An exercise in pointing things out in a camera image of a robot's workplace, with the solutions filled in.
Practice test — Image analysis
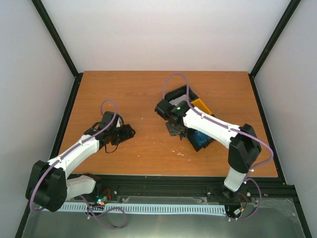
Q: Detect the green led circuit board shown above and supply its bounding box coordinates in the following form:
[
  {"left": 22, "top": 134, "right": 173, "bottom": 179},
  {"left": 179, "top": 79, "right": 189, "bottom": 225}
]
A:
[{"left": 96, "top": 194, "right": 111, "bottom": 205}]

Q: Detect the black bin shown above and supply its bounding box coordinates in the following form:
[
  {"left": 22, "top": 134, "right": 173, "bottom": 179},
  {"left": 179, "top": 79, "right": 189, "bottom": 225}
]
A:
[
  {"left": 164, "top": 85, "right": 198, "bottom": 103},
  {"left": 187, "top": 128, "right": 214, "bottom": 152}
]

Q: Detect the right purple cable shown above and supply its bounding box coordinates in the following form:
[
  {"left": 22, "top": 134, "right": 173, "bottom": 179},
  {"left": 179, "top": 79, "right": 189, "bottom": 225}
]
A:
[{"left": 162, "top": 72, "right": 274, "bottom": 220}]

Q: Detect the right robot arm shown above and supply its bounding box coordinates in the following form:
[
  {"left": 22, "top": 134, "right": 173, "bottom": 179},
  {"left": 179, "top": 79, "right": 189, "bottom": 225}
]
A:
[{"left": 155, "top": 99, "right": 262, "bottom": 192}]

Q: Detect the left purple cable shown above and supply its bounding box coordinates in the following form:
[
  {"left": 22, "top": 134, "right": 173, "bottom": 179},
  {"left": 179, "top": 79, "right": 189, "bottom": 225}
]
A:
[{"left": 29, "top": 99, "right": 118, "bottom": 212}]

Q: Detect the right black frame post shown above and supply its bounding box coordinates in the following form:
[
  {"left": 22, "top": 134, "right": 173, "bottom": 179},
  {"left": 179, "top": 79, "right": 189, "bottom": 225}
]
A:
[{"left": 249, "top": 0, "right": 302, "bottom": 77}]

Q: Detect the blue cards stack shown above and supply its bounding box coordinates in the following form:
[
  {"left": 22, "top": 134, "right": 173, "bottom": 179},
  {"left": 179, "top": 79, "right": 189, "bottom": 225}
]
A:
[{"left": 192, "top": 131, "right": 210, "bottom": 147}]

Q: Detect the black frame post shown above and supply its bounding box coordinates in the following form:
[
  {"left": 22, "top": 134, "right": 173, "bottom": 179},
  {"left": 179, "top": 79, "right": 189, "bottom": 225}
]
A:
[
  {"left": 249, "top": 0, "right": 302, "bottom": 77},
  {"left": 31, "top": 0, "right": 84, "bottom": 77}
]

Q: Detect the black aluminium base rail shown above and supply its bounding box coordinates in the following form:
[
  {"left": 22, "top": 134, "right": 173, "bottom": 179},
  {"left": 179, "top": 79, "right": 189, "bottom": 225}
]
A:
[{"left": 44, "top": 175, "right": 297, "bottom": 204}]

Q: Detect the left black frame post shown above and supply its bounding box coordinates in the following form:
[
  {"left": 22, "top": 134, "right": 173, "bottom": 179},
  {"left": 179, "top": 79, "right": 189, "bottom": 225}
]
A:
[{"left": 31, "top": 0, "right": 84, "bottom": 77}]

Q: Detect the purple cable loop bottom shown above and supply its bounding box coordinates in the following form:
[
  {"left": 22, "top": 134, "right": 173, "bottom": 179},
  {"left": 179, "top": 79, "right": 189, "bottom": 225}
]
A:
[{"left": 79, "top": 194, "right": 127, "bottom": 229}]

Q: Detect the black leather card holder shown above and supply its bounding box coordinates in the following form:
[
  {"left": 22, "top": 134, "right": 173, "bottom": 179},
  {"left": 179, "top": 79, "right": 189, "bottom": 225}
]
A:
[{"left": 165, "top": 122, "right": 187, "bottom": 140}]

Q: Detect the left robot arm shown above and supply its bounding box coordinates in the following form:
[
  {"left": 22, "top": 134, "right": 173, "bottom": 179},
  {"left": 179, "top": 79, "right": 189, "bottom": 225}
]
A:
[{"left": 25, "top": 111, "right": 136, "bottom": 212}]

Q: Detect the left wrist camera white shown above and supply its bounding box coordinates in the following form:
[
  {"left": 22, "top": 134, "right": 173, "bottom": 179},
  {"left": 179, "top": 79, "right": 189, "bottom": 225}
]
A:
[{"left": 116, "top": 118, "right": 124, "bottom": 127}]

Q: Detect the white cards stack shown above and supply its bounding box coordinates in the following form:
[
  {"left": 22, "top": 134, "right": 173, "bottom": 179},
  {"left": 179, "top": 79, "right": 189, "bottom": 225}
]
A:
[{"left": 170, "top": 97, "right": 186, "bottom": 106}]

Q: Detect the light blue cable duct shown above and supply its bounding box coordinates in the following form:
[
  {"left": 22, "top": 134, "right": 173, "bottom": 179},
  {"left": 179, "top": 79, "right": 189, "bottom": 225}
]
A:
[{"left": 58, "top": 202, "right": 227, "bottom": 216}]

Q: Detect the yellow bin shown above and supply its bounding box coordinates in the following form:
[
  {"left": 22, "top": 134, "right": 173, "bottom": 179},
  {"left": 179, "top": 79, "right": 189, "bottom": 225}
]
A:
[{"left": 191, "top": 98, "right": 213, "bottom": 116}]

